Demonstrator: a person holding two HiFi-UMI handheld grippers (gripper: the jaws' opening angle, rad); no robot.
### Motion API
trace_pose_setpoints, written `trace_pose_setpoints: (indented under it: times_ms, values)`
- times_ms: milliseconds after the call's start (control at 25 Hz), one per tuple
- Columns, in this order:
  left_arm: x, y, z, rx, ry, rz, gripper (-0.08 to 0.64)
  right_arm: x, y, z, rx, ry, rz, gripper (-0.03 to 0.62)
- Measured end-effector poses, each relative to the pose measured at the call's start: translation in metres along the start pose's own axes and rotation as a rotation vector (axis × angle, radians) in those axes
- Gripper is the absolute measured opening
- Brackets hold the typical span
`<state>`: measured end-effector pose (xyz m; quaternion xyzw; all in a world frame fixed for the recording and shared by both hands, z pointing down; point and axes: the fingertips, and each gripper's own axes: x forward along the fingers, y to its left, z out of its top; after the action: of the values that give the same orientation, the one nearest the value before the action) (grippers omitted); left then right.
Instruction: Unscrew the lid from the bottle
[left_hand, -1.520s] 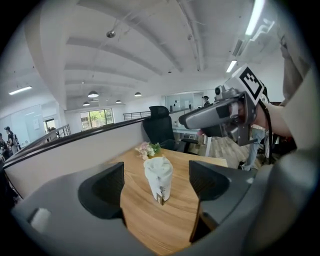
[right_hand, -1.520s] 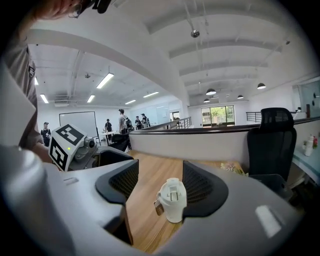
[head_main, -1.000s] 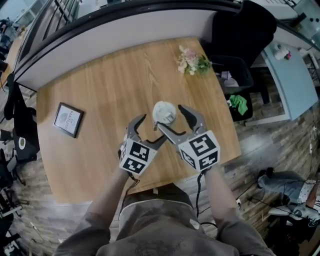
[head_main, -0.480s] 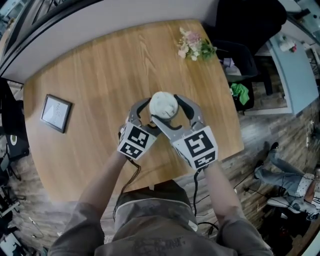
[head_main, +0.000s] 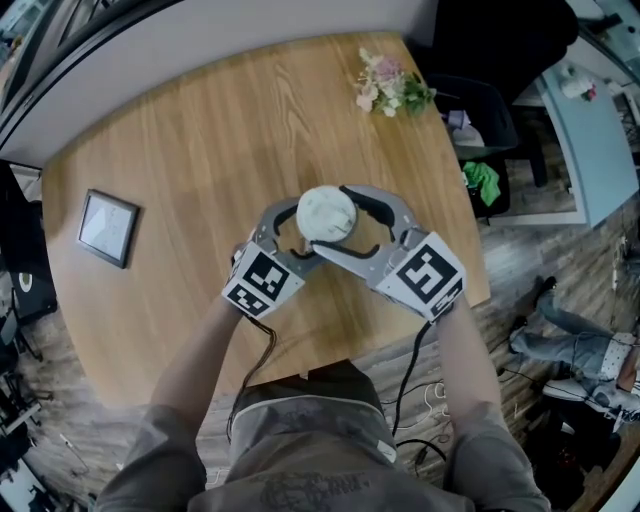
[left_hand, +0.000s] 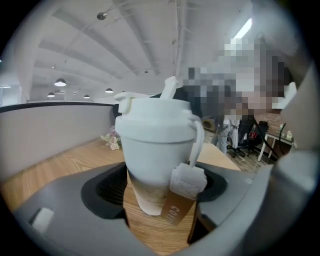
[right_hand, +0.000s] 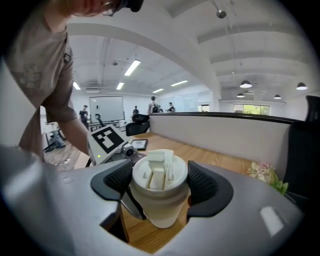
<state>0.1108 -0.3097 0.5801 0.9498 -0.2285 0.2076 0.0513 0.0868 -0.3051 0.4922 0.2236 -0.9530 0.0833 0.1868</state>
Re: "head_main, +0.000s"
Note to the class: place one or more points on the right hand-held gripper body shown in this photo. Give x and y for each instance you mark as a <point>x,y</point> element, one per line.
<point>425,272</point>

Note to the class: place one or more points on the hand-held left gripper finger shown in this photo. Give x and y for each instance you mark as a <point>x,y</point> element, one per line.
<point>272,212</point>
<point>302,257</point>

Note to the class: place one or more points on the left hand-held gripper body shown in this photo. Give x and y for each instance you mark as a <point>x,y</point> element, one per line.
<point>260,280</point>

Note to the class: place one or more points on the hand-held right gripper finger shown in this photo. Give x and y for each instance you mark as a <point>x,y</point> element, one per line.
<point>390,205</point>
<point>350,262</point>

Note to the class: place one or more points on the white round plastic lid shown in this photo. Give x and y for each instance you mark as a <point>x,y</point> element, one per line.
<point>327,212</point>

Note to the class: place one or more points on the person's right forearm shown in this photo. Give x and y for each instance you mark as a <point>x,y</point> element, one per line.
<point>465,370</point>

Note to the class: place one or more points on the person's left forearm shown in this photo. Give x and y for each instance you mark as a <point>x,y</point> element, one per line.
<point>200,360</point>

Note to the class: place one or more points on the green cloth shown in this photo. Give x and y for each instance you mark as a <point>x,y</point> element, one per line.
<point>482,180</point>

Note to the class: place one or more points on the white crumpled bag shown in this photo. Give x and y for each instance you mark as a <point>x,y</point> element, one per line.
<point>462,127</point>

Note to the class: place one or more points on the person's dark trousers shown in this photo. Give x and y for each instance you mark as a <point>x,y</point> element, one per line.
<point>345,377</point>

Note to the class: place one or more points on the pink flower bouquet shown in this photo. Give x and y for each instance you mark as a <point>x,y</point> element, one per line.
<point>390,85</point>

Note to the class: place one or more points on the black storage bin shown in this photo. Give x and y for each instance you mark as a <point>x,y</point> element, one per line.
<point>492,115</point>

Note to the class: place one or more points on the person's grey shirt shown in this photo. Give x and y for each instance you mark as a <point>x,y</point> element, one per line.
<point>310,450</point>

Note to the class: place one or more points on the long pale table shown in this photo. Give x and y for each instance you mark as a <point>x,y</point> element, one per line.
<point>585,150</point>

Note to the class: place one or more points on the small pink flower pot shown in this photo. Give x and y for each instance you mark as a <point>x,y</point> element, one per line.
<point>591,92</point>

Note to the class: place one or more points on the white tape roll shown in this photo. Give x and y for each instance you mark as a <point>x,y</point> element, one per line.
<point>24,281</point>

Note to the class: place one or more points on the black picture frame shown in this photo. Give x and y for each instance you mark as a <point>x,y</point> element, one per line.
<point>107,227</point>

